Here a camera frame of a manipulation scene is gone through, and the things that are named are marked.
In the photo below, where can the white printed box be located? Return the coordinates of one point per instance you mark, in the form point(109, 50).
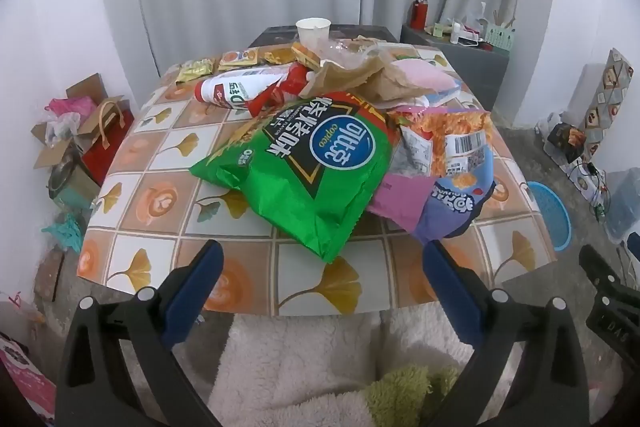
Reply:
point(582, 179)

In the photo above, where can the patterned tall box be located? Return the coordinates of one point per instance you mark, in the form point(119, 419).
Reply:
point(607, 97)

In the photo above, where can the red gift bag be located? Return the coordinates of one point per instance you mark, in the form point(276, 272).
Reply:
point(107, 147)

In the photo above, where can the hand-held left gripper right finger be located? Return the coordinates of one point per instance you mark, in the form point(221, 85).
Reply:
point(450, 297)

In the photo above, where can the ginkgo patterned tablecloth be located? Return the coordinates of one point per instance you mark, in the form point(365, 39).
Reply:
point(150, 202)

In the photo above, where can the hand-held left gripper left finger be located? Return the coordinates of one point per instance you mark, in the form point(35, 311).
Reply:
point(200, 287)

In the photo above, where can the green chip bag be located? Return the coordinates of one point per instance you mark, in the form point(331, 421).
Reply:
point(300, 187)

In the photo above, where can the white paper cup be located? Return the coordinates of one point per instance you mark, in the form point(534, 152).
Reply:
point(312, 34)

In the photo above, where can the clear plastic bag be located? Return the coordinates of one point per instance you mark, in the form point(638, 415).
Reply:
point(345, 49)

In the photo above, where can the small white bottle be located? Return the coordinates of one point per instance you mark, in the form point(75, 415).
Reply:
point(454, 33)

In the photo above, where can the brown paper bag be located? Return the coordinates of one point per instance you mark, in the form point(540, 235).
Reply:
point(350, 77)

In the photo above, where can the crumpled pink bag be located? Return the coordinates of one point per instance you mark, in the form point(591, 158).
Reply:
point(70, 107)

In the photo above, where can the red thermos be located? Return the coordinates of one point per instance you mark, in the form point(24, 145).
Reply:
point(419, 12)

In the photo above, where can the cardboard box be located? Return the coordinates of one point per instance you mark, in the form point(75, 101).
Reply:
point(50, 152)

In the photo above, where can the mint green organizer box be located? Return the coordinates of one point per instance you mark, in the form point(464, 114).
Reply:
point(500, 38)

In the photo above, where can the orange white snack packet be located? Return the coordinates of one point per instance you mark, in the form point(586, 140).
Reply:
point(237, 58)

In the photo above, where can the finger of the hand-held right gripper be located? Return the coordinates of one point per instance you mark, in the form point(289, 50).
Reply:
point(602, 269)

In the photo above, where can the purple orange snack bag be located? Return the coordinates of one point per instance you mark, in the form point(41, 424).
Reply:
point(450, 207)

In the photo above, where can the red plastic wrapper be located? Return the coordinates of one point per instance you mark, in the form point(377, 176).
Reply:
point(290, 82)

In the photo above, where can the yellow green snack packet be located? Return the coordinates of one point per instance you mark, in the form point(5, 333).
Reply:
point(192, 72)

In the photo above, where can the teal cloth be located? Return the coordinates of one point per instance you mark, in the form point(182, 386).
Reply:
point(65, 232)

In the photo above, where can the pink plastic bag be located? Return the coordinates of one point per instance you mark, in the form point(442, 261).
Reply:
point(425, 77)

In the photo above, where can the dark grey table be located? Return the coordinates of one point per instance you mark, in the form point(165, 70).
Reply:
point(272, 36)

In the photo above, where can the green fluffy cloth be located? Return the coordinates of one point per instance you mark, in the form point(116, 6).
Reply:
point(405, 397)

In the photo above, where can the black orange box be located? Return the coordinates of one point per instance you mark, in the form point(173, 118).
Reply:
point(565, 142)

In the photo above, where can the blue plastic basin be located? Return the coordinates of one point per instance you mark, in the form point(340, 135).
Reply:
point(550, 217)

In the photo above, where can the grey cabinet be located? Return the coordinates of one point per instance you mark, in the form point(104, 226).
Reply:
point(480, 77)

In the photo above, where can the pink printed bag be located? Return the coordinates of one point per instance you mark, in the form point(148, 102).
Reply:
point(25, 377)

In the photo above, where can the white bottle with red cap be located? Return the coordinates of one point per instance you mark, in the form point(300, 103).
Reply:
point(225, 89)

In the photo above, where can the pink wrapper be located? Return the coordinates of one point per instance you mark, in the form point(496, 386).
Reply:
point(400, 202)

